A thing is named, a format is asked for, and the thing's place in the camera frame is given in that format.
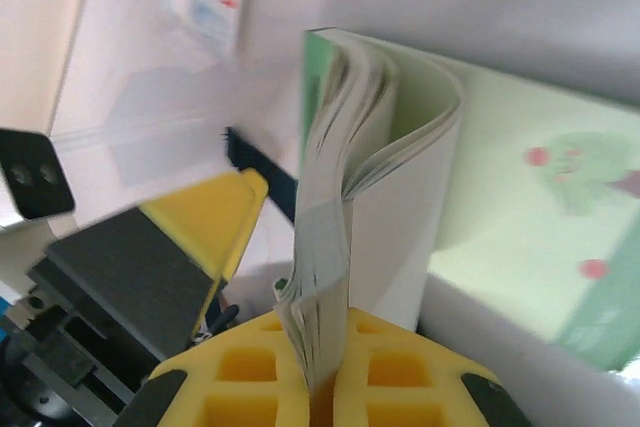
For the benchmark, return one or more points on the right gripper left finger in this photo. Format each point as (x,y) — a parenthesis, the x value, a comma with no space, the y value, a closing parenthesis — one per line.
(240,377)

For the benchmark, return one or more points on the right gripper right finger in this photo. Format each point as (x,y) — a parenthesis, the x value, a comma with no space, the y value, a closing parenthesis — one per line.
(400,377)

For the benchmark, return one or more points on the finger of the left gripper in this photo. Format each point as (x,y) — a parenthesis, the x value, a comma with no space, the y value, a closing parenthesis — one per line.
(150,277)

